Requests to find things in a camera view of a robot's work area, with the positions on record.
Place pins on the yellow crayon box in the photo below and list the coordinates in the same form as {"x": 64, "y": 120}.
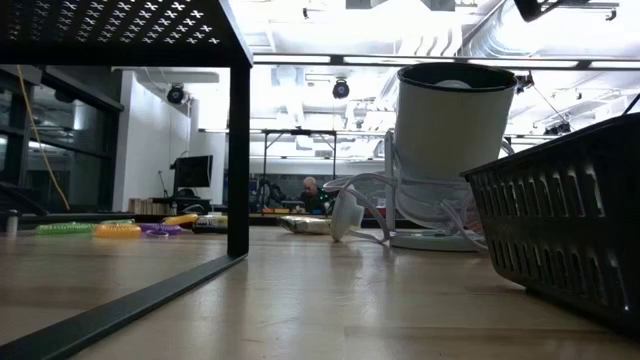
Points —
{"x": 305, "y": 225}
{"x": 215, "y": 219}

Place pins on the white desk lamp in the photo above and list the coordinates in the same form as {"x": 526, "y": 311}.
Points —
{"x": 450, "y": 130}

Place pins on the black mesh basket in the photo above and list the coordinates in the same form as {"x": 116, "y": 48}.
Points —
{"x": 575, "y": 260}

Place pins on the person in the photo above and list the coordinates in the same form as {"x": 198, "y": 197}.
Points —
{"x": 312, "y": 197}

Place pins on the black computer monitor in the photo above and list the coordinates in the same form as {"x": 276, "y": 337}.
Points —
{"x": 192, "y": 171}

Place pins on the black perforated metal shelf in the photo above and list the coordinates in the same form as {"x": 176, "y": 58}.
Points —
{"x": 125, "y": 55}

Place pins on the black ceiling camera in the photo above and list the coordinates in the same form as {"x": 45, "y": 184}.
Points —
{"x": 175, "y": 94}
{"x": 341, "y": 89}

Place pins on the black gantry frame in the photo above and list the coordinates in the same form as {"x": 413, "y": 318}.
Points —
{"x": 300, "y": 132}

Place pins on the black aluminium table frame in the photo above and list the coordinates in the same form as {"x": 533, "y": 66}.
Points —
{"x": 50, "y": 218}

